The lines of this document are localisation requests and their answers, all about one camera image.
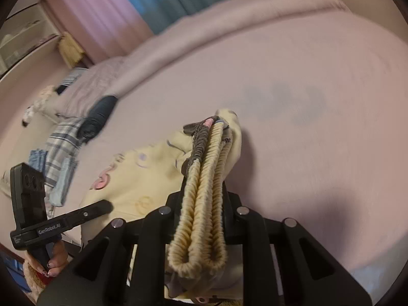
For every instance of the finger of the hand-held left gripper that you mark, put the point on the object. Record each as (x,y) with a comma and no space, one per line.
(89,212)

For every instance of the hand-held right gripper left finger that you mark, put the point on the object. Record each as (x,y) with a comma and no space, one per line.
(173,207)

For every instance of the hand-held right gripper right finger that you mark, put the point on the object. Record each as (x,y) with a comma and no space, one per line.
(231,210)

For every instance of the yellow cartoon print pants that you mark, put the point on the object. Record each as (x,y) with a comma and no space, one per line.
(200,197)

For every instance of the dark grey folded pants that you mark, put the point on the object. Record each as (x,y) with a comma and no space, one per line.
(97,118)

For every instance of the person's left hand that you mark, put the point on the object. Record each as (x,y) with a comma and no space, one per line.
(55,261)

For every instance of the blue denim garment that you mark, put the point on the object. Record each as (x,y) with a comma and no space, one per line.
(37,159)

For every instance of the light blue folded jeans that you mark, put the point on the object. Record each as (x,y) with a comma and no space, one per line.
(63,181)

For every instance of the plaid pillow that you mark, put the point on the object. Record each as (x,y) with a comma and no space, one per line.
(62,146)

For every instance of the beige fuzzy plush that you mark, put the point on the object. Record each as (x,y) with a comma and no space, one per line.
(32,277)

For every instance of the pink bed sheet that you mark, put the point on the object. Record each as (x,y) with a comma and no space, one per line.
(302,165)

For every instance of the white plush toy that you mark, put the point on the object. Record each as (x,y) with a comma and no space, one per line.
(40,103)

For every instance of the yellow cloth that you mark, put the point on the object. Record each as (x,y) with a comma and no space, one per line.
(71,49)

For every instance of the white cabinet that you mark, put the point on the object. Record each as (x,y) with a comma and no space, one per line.
(25,38)

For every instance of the pink quilt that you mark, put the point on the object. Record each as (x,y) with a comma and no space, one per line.
(207,28)

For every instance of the pink and blue curtain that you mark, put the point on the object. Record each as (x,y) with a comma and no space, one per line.
(127,6)

